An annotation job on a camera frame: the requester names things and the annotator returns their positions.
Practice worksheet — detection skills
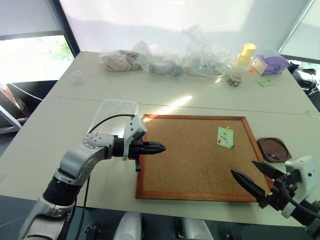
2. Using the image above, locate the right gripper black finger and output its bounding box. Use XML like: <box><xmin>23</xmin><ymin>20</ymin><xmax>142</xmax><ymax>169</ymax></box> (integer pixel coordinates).
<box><xmin>229</xmin><ymin>168</ymin><xmax>268</xmax><ymax>201</ymax></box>
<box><xmin>251</xmin><ymin>160</ymin><xmax>286</xmax><ymax>180</ymax></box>

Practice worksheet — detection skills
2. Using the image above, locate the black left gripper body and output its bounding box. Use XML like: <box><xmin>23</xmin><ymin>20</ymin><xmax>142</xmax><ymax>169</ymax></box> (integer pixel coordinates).
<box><xmin>127</xmin><ymin>140</ymin><xmax>151</xmax><ymax>173</ymax></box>

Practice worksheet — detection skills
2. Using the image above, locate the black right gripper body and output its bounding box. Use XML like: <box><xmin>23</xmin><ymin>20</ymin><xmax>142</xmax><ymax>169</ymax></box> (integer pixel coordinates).
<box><xmin>257</xmin><ymin>171</ymin><xmax>301</xmax><ymax>212</ymax></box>

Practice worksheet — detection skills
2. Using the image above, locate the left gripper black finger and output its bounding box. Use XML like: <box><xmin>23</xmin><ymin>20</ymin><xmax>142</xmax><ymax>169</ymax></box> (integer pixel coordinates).
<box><xmin>147</xmin><ymin>141</ymin><xmax>167</xmax><ymax>150</ymax></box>
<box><xmin>147</xmin><ymin>147</ymin><xmax>167</xmax><ymax>155</ymax></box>

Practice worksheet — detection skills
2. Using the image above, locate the wood framed cork board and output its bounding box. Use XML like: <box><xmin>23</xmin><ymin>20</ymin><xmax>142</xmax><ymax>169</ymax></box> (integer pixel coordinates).
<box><xmin>134</xmin><ymin>114</ymin><xmax>275</xmax><ymax>203</ymax></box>

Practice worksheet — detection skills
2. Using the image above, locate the green paper note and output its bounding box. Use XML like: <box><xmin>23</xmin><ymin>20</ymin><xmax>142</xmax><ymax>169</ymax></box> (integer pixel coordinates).
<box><xmin>216</xmin><ymin>126</ymin><xmax>235</xmax><ymax>146</ymax></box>

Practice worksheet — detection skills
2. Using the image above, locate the green sticky note pad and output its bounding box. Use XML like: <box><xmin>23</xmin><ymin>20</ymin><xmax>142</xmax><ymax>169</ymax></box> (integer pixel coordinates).
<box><xmin>254</xmin><ymin>77</ymin><xmax>276</xmax><ymax>88</ymax></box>

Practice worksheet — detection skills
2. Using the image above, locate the dark brown wooden tray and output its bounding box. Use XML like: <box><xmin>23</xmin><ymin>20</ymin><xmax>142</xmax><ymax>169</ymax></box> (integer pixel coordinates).
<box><xmin>256</xmin><ymin>136</ymin><xmax>293</xmax><ymax>164</ymax></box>

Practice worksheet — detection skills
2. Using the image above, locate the clear plastic box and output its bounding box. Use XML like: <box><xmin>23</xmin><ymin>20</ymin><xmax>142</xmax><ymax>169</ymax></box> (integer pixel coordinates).
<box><xmin>90</xmin><ymin>99</ymin><xmax>140</xmax><ymax>139</ymax></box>

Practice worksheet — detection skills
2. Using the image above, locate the silver rounded robot leg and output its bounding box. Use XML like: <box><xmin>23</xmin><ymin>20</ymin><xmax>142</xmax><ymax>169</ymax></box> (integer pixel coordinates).
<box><xmin>111</xmin><ymin>212</ymin><xmax>144</xmax><ymax>240</ymax></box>
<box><xmin>179</xmin><ymin>216</ymin><xmax>215</xmax><ymax>240</ymax></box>

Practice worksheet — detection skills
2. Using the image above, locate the plastic bag with grey item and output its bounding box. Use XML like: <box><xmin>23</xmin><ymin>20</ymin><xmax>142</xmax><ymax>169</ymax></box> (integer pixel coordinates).
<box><xmin>139</xmin><ymin>58</ymin><xmax>186</xmax><ymax>79</ymax></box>

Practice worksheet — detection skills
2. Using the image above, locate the plastic bag with beige cloth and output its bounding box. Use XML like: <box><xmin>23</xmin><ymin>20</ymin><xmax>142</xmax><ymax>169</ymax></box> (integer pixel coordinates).
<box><xmin>98</xmin><ymin>47</ymin><xmax>144</xmax><ymax>74</ymax></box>

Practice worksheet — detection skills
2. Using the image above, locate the small clear plastic cup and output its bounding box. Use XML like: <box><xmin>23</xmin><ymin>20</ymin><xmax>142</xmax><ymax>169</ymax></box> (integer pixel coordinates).
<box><xmin>72</xmin><ymin>70</ymin><xmax>85</xmax><ymax>86</ymax></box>

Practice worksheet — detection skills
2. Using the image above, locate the black office chair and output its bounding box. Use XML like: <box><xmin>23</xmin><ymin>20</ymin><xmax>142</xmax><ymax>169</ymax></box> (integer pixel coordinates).
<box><xmin>287</xmin><ymin>59</ymin><xmax>320</xmax><ymax>100</ymax></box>

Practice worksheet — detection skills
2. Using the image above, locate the crumpled clear plastic bag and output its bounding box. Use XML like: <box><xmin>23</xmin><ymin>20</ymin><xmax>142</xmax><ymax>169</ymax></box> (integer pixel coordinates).
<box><xmin>181</xmin><ymin>24</ymin><xmax>235</xmax><ymax>80</ymax></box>

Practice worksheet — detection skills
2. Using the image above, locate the purple cardboard box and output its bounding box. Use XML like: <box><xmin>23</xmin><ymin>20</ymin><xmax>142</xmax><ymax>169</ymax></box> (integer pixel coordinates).
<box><xmin>250</xmin><ymin>53</ymin><xmax>289</xmax><ymax>77</ymax></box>

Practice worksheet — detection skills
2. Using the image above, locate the dark furniture beside table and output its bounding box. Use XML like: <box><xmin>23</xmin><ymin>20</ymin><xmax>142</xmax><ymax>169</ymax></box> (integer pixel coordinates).
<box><xmin>0</xmin><ymin>79</ymin><xmax>59</xmax><ymax>137</ymax></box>

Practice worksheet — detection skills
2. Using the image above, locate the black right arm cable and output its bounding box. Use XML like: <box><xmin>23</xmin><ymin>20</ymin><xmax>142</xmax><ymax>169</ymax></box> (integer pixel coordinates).
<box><xmin>281</xmin><ymin>181</ymin><xmax>319</xmax><ymax>216</ymax></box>

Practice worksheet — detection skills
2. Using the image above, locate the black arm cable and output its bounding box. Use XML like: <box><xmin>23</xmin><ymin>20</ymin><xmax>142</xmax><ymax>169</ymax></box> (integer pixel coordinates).
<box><xmin>281</xmin><ymin>181</ymin><xmax>319</xmax><ymax>216</ymax></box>
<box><xmin>81</xmin><ymin>113</ymin><xmax>137</xmax><ymax>210</ymax></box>

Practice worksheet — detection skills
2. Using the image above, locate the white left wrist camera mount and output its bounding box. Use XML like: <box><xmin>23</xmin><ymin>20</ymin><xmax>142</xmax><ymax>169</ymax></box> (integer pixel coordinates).
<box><xmin>121</xmin><ymin>115</ymin><xmax>148</xmax><ymax>161</ymax></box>

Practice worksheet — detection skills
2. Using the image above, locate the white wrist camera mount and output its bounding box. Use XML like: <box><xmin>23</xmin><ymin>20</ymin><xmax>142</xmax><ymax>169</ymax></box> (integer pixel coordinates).
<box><xmin>281</xmin><ymin>156</ymin><xmax>319</xmax><ymax>219</ymax></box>
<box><xmin>121</xmin><ymin>115</ymin><xmax>148</xmax><ymax>161</ymax></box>

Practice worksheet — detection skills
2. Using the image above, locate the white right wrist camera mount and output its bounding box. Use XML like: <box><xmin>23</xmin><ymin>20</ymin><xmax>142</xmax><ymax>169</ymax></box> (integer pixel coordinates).
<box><xmin>281</xmin><ymin>156</ymin><xmax>319</xmax><ymax>219</ymax></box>

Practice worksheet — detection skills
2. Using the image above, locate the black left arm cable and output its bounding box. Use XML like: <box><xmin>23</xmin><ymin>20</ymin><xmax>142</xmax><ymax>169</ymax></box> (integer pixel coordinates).
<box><xmin>81</xmin><ymin>113</ymin><xmax>137</xmax><ymax>210</ymax></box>

